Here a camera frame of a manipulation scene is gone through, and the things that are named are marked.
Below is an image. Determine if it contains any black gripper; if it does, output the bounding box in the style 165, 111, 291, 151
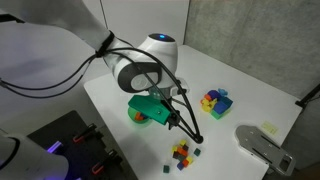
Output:
166, 111, 183, 131

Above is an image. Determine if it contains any large yellow block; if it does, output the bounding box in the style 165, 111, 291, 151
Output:
200, 97, 218, 113

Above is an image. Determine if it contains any large green block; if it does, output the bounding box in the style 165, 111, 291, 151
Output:
210, 109, 231, 121

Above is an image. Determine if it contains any large purple block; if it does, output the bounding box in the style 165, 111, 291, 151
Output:
208, 89, 222, 100

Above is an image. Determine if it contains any large blue block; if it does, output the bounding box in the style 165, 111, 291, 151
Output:
213, 101, 230, 116

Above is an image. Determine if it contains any large teal block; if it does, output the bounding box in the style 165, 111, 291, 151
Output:
220, 96, 234, 109

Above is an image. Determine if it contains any black base board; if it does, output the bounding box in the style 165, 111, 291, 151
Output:
27, 110, 138, 180

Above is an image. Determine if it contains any grey metal mounting plate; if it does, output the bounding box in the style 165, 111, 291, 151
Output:
234, 124, 297, 177

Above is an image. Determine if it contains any pale yellow sticky note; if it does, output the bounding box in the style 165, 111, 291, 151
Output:
260, 121, 279, 136

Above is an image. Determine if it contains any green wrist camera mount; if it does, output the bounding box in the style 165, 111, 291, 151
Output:
127, 94, 172, 126

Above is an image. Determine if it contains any black cable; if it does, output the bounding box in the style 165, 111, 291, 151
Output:
0, 46, 204, 145
0, 58, 98, 100

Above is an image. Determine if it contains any black clamp red handle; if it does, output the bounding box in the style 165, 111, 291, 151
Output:
91, 149, 124, 176
72, 123, 104, 145

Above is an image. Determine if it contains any black bracket bar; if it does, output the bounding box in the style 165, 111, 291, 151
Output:
0, 13, 26, 24

